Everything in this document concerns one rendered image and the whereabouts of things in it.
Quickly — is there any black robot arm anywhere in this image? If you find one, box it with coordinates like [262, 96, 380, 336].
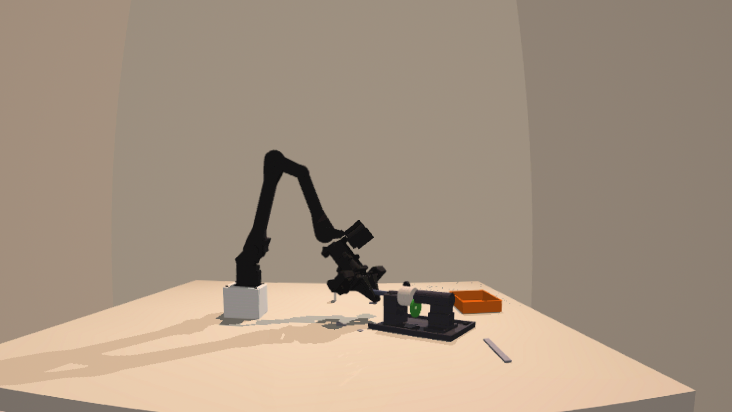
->
[233, 150, 374, 288]

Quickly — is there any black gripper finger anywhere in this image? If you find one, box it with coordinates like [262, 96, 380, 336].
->
[348, 275, 377, 303]
[368, 273, 381, 302]

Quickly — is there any grey flat bar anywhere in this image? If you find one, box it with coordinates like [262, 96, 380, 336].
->
[483, 338, 512, 363]

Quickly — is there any green spacer ring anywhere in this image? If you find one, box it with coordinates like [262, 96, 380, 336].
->
[410, 299, 422, 318]

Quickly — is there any orange open tray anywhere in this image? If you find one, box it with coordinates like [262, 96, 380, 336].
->
[451, 290, 502, 313]

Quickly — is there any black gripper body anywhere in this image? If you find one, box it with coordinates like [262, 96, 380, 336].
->
[331, 252, 387, 292]

